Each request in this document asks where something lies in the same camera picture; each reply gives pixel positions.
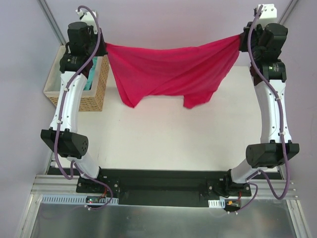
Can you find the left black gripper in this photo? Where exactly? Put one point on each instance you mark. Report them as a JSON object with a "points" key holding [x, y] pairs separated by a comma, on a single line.
{"points": [[99, 48]]}

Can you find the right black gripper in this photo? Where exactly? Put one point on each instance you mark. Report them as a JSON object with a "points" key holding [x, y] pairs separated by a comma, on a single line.
{"points": [[245, 42]]}

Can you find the wicker basket with liner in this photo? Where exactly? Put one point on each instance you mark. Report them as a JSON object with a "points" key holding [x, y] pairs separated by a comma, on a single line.
{"points": [[91, 100]]}

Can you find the pink t shirt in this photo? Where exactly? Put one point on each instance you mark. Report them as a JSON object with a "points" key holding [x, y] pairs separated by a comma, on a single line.
{"points": [[194, 73]]}

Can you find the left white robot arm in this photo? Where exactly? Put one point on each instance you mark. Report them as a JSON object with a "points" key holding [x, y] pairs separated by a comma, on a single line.
{"points": [[70, 148]]}

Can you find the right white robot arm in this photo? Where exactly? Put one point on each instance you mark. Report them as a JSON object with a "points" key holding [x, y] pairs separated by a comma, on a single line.
{"points": [[276, 148]]}

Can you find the teal t shirt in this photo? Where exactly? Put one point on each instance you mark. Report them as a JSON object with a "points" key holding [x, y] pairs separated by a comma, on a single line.
{"points": [[91, 75]]}

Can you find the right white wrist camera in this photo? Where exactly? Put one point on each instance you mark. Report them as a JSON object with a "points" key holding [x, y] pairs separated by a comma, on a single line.
{"points": [[267, 14]]}

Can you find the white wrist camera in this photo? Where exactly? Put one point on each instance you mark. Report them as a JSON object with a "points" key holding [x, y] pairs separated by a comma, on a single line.
{"points": [[267, 14], [87, 17]]}

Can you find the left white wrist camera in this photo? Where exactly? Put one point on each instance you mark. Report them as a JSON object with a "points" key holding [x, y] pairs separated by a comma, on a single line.
{"points": [[87, 17]]}

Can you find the right aluminium frame post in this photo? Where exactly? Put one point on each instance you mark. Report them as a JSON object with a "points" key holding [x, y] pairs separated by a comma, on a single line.
{"points": [[284, 12]]}

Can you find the aluminium frame post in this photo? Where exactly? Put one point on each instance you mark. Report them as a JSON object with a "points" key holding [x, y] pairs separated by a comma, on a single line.
{"points": [[52, 21], [284, 12]]}

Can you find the left aluminium frame post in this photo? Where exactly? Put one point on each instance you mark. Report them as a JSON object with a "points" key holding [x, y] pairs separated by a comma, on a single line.
{"points": [[52, 21]]}

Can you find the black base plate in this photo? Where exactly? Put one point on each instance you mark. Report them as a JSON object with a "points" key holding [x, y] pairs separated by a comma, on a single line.
{"points": [[166, 188]]}

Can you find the front aluminium rail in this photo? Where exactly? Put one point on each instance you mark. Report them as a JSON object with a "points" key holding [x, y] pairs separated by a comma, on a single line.
{"points": [[54, 184]]}

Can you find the left white cable duct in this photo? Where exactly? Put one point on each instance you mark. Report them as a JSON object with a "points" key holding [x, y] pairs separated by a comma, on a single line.
{"points": [[78, 200]]}

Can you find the white cable duct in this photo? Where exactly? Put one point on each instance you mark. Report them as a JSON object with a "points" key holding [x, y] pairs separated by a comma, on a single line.
{"points": [[78, 200], [216, 203]]}

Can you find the right white cable duct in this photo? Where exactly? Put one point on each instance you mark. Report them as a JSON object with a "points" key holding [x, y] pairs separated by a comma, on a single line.
{"points": [[216, 203]]}

